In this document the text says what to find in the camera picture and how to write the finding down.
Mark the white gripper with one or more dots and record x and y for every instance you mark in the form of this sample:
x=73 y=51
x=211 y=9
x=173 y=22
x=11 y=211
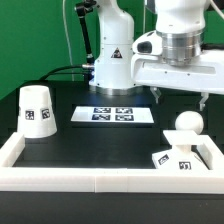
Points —
x=204 y=73

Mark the white lamp bulb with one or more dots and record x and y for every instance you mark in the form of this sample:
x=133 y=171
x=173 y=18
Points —
x=190 y=120

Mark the white lamp base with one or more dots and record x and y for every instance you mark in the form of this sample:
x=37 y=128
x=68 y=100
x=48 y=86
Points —
x=180 y=156

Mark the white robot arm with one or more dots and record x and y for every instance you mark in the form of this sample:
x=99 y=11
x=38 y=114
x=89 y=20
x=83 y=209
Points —
x=172 y=56

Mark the white lamp shade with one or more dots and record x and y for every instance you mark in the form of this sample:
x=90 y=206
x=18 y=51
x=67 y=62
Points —
x=36 y=118

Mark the white marker tag plate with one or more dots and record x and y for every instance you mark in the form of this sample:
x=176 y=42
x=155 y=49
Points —
x=112 y=114

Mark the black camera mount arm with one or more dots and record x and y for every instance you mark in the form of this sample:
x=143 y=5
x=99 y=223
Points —
x=82 y=9

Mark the white U-shaped fence frame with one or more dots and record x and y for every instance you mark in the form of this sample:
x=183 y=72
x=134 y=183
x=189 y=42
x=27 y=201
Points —
x=110 y=180

